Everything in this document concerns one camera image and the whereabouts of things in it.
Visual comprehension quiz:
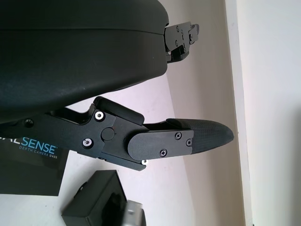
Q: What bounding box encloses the black box base with insert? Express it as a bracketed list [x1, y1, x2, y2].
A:
[61, 169, 146, 226]

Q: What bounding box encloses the small silver depth camera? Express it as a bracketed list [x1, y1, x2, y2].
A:
[121, 200, 148, 226]

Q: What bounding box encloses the black RealSense box lid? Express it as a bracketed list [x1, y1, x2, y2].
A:
[0, 131, 69, 196]

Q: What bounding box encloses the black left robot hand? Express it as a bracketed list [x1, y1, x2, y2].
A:
[0, 0, 236, 171]

